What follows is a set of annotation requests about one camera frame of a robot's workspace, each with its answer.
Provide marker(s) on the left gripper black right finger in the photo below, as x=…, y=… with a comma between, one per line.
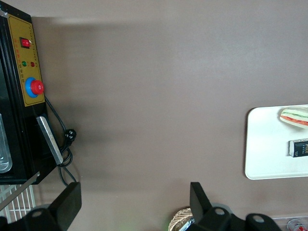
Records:
x=202, y=211

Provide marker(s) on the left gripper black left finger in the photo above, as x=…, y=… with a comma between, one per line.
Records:
x=67, y=204

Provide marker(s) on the cream plastic serving tray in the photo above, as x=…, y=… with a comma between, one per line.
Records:
x=264, y=144

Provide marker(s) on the stacked aluminium foil trays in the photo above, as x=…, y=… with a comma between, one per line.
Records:
x=188, y=222

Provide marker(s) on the light wicker basket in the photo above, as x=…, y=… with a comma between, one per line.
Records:
x=179, y=216

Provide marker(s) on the clear acrylic bottle rack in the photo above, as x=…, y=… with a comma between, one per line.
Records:
x=280, y=222

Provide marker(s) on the clear container inside machine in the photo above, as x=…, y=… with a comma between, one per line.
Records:
x=4, y=154

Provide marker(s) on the black sealing machine yellow panel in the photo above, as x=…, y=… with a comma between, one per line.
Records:
x=16, y=125

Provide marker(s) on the black white rice ball pack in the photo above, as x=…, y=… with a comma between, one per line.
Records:
x=300, y=148

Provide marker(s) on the red emergency stop button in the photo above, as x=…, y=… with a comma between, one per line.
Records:
x=37, y=87

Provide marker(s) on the wrapped triangle sandwich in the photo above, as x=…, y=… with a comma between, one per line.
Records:
x=294, y=118

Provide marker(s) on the red rocker power switch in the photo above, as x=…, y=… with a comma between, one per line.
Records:
x=25, y=42

